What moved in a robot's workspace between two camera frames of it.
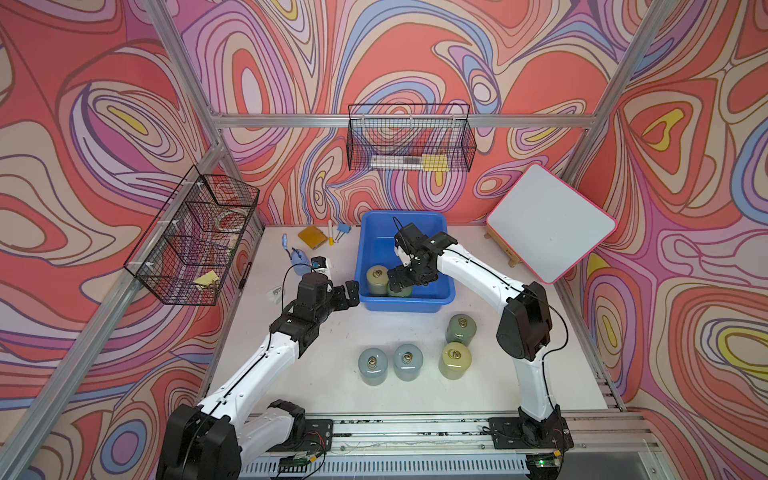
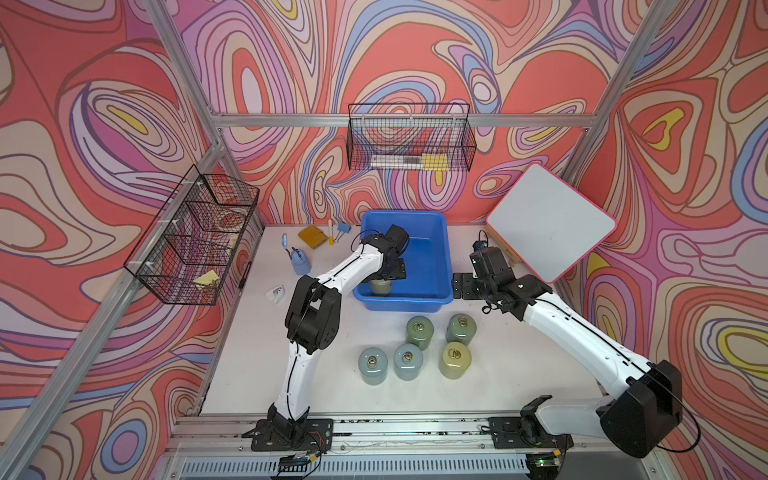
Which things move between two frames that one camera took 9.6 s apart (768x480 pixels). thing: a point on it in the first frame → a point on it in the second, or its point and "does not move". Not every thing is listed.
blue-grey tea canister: [408, 361] does not move
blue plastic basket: [375, 247] does not move
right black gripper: [404, 280] → [465, 287]
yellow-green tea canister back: [455, 360] does not move
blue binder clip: [344, 228] does not move
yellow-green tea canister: [377, 279] does not move
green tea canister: [460, 328] does not move
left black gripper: [340, 301] → [398, 270]
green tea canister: [405, 292] → [420, 331]
